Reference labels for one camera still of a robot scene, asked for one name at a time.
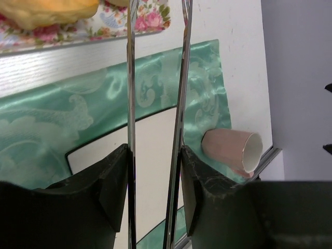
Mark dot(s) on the floral rectangular tray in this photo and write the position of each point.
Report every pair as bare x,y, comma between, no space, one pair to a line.
109,22

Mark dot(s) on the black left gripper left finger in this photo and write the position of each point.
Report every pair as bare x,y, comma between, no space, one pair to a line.
82,211

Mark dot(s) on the pink mug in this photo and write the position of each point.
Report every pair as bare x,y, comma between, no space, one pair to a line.
241,151

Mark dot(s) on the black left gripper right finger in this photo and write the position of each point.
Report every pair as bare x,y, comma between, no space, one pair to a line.
221,213

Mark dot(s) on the white square plate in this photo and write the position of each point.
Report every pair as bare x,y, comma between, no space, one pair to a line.
154,140

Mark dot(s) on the oval yellow bread roll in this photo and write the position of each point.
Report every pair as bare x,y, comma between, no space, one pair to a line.
32,14

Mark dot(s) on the orange ring bagel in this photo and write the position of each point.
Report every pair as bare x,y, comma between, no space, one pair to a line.
119,3

